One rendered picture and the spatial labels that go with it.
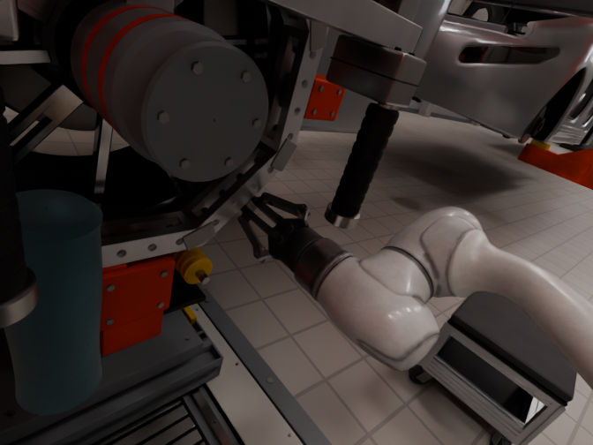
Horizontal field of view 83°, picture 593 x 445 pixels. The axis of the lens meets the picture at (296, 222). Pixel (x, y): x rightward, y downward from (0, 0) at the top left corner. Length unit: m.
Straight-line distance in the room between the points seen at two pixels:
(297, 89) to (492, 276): 0.40
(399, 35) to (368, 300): 0.30
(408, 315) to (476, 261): 0.13
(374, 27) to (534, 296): 0.34
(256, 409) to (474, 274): 0.70
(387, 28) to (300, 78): 0.23
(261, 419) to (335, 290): 0.60
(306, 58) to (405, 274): 0.36
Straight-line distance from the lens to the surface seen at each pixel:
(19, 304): 0.26
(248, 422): 1.00
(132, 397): 0.93
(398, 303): 0.45
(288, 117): 0.59
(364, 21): 0.36
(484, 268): 0.51
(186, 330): 0.95
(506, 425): 1.32
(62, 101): 0.55
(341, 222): 0.42
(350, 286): 0.46
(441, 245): 0.51
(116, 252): 0.55
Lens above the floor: 0.94
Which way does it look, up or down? 28 degrees down
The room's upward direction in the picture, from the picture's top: 18 degrees clockwise
